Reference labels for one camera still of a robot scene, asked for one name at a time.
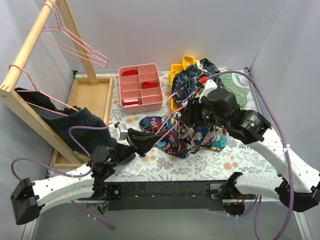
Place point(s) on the colourful comic print shorts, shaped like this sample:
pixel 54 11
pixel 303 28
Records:
pixel 181 141

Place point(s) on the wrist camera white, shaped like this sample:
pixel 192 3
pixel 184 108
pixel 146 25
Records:
pixel 119 132
pixel 209 86

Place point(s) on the yellow plastic tray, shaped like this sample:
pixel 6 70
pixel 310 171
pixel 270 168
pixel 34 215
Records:
pixel 175 69

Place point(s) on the floral patterned table mat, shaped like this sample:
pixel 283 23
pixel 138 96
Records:
pixel 205 164

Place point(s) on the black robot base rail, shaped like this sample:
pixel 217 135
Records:
pixel 160 195

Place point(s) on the wooden clothes rack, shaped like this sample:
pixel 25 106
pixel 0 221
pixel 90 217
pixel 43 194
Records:
pixel 50 72

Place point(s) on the pink wire hanger on rail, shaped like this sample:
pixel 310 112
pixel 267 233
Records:
pixel 66 24

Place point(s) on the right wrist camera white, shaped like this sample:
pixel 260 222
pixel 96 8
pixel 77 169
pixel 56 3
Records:
pixel 209 86

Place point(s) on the green white striped cloth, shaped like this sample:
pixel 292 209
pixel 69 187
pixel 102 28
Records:
pixel 234 84

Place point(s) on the red cloth in organizer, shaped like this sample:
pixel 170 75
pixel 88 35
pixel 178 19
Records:
pixel 149 85
pixel 130 72

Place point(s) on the dark navy shorts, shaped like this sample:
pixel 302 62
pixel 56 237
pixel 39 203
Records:
pixel 89 139

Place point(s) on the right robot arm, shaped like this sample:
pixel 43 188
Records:
pixel 299 183

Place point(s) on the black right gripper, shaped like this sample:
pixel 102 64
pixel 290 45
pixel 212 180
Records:
pixel 189 116

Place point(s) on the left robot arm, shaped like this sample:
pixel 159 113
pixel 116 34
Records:
pixel 32 198

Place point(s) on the yellow cloth behind tray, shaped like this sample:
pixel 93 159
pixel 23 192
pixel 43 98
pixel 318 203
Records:
pixel 187 61

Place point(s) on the pink hanger holding navy shorts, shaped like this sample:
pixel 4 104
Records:
pixel 40 99

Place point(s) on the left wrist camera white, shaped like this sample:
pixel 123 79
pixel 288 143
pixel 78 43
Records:
pixel 119 132

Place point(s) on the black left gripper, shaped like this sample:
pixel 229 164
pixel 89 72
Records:
pixel 132 139

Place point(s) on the red white striped sock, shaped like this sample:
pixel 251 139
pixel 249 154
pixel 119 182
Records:
pixel 131 102

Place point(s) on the black shark print shorts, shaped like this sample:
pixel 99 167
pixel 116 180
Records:
pixel 187 81

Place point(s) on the pink divided plastic organizer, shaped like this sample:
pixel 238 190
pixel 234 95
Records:
pixel 130 87

